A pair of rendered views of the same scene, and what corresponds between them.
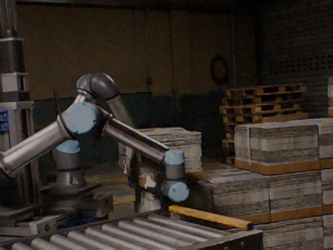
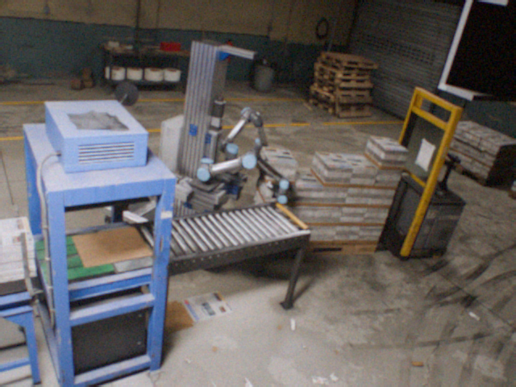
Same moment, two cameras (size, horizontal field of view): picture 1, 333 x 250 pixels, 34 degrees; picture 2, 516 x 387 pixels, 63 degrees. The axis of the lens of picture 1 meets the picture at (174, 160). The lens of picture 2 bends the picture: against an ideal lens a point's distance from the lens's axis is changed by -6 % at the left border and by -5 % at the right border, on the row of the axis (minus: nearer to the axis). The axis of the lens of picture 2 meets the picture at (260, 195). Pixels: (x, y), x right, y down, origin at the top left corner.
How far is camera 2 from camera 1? 204 cm
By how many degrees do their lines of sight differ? 20
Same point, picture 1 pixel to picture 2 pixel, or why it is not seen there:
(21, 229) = (211, 196)
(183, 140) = (289, 166)
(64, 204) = (225, 175)
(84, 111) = (251, 160)
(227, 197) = (301, 193)
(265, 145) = (326, 173)
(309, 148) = (346, 178)
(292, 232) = (326, 212)
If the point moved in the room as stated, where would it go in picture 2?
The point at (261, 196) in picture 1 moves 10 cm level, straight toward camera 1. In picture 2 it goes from (317, 195) to (316, 199)
